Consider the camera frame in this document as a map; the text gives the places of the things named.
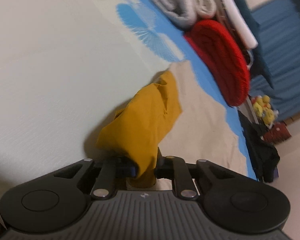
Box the beige and mustard garment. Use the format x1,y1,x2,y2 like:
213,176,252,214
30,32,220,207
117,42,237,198
95,60,249,189

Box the black clothes pile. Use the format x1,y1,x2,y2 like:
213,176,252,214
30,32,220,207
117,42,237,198
238,111,280,183

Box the yellow plush toys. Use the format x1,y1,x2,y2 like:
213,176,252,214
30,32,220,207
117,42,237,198
250,95,279,128

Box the dark red plush toy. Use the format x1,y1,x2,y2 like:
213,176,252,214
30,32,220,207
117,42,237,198
263,122,292,145

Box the red knitted blanket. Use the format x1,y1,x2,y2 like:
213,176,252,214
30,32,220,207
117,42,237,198
184,20,250,106

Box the blue white patterned bedsheet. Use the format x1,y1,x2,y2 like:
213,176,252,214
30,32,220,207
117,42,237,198
0,0,248,198

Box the white rolled bolster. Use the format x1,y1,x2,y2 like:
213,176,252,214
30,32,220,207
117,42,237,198
222,0,258,50

